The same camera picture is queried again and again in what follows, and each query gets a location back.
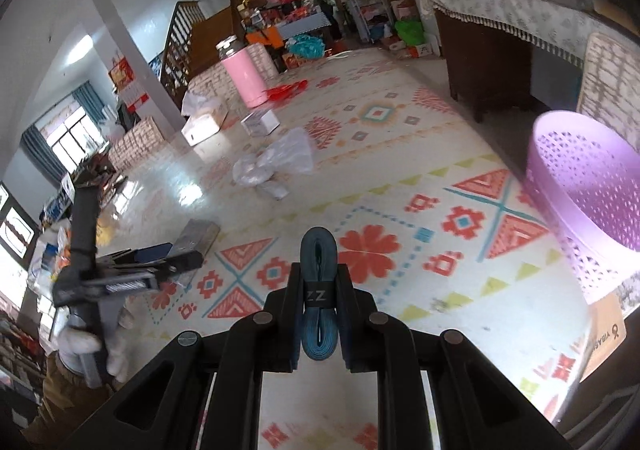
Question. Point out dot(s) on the purple plastic basket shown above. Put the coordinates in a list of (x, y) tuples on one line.
[(575, 210)]

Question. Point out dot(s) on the tan cardboard box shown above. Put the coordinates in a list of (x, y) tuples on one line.
[(605, 330)]

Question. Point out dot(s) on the crumpled white wrapper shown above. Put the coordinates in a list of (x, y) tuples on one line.
[(272, 190)]

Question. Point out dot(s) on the person's left forearm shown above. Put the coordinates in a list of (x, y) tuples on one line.
[(65, 395)]

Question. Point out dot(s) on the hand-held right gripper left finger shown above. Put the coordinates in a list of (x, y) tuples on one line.
[(282, 325)]

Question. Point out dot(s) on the white tissue pack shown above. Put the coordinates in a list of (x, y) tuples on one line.
[(202, 128)]

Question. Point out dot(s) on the wooden staircase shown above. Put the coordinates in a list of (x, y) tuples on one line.
[(200, 30)]

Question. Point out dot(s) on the side table with cloth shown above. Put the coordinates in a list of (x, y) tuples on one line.
[(525, 15)]

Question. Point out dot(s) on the person's left hand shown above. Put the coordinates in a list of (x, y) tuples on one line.
[(80, 341)]

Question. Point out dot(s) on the white storage rack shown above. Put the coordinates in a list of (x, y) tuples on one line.
[(370, 15)]

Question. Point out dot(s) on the grey box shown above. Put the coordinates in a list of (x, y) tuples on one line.
[(197, 235)]

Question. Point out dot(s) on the beige patterned chair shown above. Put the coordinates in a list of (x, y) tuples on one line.
[(610, 80), (212, 80), (140, 143)]

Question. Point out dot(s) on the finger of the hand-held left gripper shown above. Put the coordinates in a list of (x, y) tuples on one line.
[(150, 253), (182, 262)]

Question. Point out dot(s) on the red wall poster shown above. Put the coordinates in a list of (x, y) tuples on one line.
[(122, 73)]

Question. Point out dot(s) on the clear plastic bag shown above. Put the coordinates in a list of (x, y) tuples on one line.
[(285, 153)]

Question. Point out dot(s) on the dark wooden sideboard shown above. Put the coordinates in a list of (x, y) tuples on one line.
[(490, 65)]

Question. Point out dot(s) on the blue looped band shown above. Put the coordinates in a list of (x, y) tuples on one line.
[(320, 250)]

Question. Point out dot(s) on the red wrapper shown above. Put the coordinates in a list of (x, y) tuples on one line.
[(282, 91)]

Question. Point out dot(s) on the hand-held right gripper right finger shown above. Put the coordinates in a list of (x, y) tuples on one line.
[(357, 325)]

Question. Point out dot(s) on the small white box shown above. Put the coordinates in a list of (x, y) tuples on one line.
[(260, 123)]

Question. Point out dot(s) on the green bag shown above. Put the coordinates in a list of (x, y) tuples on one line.
[(410, 33)]

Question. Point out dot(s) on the pink bottle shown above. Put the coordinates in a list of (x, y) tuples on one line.
[(245, 75)]

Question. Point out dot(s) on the teal bag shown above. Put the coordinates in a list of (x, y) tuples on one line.
[(305, 48)]

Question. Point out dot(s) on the blue curtain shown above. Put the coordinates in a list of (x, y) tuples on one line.
[(89, 100)]

